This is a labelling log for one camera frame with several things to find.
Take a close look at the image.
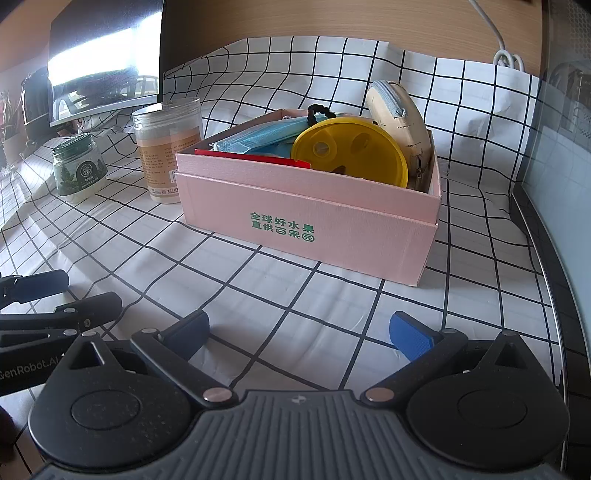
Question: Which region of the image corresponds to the large clear plastic jar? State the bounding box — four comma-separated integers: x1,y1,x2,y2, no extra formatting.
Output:
132,97,204,205

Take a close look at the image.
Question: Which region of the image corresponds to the checkered white tablecloth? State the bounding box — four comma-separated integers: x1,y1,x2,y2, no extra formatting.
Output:
0,36,561,480

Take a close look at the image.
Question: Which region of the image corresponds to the green lidded glass jar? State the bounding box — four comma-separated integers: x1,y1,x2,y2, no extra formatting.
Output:
52,134,109,200

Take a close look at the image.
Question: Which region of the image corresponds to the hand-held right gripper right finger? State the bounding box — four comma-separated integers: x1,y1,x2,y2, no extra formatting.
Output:
361,311,533,409

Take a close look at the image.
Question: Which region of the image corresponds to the red packet with white disc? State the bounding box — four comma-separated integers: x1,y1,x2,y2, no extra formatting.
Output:
194,148,312,169

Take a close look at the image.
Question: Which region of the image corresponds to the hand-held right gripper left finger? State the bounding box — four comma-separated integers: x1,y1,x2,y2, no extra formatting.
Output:
67,310,237,409

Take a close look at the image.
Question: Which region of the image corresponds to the black hair tie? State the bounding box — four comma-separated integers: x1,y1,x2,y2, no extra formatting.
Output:
307,104,334,126

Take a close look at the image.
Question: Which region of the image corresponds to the black vase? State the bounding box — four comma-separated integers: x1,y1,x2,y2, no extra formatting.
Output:
21,68,52,139

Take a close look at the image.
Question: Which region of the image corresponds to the black monitor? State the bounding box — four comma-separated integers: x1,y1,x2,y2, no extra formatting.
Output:
48,0,165,127

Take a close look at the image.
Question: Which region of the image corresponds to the black edged glass panel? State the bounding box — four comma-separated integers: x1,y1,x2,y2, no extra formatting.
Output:
508,0,591,480

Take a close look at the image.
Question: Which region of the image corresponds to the pink cardboard box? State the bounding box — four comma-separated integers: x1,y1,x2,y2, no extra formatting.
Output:
174,108,445,288

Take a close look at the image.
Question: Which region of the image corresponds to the white cable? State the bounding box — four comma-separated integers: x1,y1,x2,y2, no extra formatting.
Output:
470,0,528,71

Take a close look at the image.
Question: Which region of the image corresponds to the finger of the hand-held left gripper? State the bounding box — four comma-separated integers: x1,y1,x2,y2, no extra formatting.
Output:
0,292,123,349
0,270,70,309

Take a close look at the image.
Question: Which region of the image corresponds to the blue face mask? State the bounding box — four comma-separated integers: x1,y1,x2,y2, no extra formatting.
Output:
210,114,333,155

